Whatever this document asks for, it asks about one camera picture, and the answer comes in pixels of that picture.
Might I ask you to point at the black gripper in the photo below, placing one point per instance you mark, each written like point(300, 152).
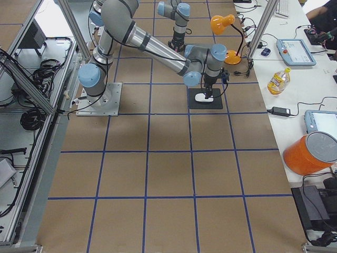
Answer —
point(209, 83)
point(178, 42)

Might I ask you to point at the white computer mouse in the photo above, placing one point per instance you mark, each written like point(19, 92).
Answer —
point(203, 98)

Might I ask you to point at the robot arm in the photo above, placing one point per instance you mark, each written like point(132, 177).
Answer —
point(198, 64)
point(179, 12)

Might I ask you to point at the black mousepad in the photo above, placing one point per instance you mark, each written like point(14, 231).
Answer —
point(194, 104)

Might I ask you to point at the orange desk lamp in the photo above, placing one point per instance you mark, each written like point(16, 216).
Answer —
point(218, 26)

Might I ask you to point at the small blue device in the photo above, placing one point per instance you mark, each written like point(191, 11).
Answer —
point(266, 52)

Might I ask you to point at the black power adapter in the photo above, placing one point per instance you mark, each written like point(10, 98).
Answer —
point(279, 111)

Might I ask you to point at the yellow drink bottle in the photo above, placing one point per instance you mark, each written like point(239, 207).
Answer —
point(279, 81)

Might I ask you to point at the blue teach pendant far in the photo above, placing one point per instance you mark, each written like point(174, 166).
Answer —
point(294, 52)

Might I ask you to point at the blue teach pendant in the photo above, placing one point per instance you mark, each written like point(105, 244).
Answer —
point(294, 52)
point(323, 121)

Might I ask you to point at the white keyboard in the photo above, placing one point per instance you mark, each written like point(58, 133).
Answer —
point(282, 9)

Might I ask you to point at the orange bucket with lid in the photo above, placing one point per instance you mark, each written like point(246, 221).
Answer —
point(312, 153)

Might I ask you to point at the blue teach pendant near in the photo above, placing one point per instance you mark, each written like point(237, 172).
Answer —
point(323, 121)

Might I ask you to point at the person in dark clothes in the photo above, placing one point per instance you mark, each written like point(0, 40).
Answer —
point(323, 19)

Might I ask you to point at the black box on desk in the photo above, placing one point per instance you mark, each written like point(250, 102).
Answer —
point(310, 207)

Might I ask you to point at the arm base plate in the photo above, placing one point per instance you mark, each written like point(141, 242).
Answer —
point(107, 105)

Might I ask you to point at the aluminium frame post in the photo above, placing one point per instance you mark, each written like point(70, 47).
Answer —
point(263, 23)

